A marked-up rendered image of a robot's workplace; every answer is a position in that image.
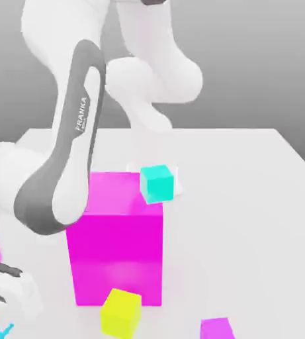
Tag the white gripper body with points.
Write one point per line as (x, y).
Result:
(17, 294)

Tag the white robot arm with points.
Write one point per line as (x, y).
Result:
(49, 39)

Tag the small yellow cube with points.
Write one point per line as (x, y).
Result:
(120, 315)

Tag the small turquoise cube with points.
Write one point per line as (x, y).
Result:
(158, 184)

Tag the small purple cube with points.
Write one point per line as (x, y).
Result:
(215, 329)

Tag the large magenta box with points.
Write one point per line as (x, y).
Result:
(117, 251)

